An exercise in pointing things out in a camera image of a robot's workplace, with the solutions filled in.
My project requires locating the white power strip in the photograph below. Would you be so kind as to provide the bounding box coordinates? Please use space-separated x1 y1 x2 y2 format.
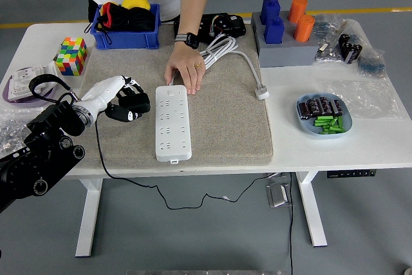
155 84 193 164

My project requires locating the black open electronic device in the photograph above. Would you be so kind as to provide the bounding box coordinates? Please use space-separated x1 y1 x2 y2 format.
173 12 247 46

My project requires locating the colourful puzzle cube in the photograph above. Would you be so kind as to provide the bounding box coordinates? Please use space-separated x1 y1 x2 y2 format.
53 36 89 77

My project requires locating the black wrist watch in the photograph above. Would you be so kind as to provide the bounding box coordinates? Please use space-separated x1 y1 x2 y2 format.
174 32 200 50

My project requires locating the clear bag of metal parts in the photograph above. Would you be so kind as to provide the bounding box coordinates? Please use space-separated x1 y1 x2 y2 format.
314 39 347 66

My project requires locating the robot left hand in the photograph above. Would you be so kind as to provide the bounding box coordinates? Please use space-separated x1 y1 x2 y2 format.
79 74 152 124

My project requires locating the person's left hand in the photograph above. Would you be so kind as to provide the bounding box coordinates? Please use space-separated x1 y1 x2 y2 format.
164 42 207 96

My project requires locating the white power strip cord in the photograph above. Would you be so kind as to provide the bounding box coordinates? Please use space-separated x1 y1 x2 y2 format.
169 34 263 91

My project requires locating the silver metal box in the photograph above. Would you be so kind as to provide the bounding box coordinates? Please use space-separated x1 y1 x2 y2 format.
265 182 292 208

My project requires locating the dark capacitor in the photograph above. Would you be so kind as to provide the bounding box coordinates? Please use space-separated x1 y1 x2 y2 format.
306 97 321 118
297 102 312 120
317 96 332 117
330 99 344 117

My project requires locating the black table control panel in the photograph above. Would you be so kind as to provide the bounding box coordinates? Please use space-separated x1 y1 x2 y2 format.
326 168 377 179

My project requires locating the grey-brown mat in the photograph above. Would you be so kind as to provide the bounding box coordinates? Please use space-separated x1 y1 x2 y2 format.
66 20 274 170

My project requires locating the purple round plate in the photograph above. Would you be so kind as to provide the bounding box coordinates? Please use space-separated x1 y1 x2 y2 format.
2 73 61 108

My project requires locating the clear bag of screws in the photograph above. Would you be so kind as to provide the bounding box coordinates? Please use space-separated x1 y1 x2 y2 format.
0 107 36 156

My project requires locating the small yellow ball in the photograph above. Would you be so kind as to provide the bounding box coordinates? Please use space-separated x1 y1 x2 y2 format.
98 0 120 18

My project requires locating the black power adapter plug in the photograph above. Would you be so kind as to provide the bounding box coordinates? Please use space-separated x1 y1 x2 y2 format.
115 90 151 114

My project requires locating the black drawstring bag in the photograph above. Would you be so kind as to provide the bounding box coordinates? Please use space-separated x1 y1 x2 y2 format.
85 3 157 46

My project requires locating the blue plastic bin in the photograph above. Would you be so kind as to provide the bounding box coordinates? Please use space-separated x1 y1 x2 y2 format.
89 3 161 50

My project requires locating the black floor cable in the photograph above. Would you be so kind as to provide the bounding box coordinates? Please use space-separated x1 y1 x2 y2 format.
288 171 295 275

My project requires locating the large yellow ball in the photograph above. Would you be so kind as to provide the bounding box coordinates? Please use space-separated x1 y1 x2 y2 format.
121 0 151 10

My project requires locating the thin black adapter cord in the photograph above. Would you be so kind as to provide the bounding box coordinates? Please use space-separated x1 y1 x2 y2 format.
94 110 277 211

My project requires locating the light blue plate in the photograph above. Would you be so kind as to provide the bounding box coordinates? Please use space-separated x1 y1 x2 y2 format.
295 92 353 137

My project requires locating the clear bag of blue resistors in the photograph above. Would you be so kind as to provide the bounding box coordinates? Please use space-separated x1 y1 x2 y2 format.
312 14 342 43
356 48 387 79

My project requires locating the flat empty clear bag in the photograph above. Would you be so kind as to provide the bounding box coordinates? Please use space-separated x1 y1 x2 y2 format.
323 77 408 120

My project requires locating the white table leg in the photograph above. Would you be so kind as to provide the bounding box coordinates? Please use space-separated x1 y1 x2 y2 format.
75 178 104 258
295 171 328 248

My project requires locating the clear bag of dark capacitors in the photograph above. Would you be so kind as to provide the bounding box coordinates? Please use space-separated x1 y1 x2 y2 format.
337 20 366 65

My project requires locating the white three-pin plug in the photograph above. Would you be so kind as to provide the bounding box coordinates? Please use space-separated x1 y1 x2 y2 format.
255 84 270 100

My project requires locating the grey holder block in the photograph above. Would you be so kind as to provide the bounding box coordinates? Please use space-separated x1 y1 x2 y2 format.
256 25 319 68
250 10 319 33

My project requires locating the orange plastic cylinder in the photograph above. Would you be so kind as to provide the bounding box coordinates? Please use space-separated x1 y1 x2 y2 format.
287 0 308 24
293 14 316 43

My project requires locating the blue plastic block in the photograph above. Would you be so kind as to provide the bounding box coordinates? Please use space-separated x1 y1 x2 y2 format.
263 16 286 45
259 0 281 26

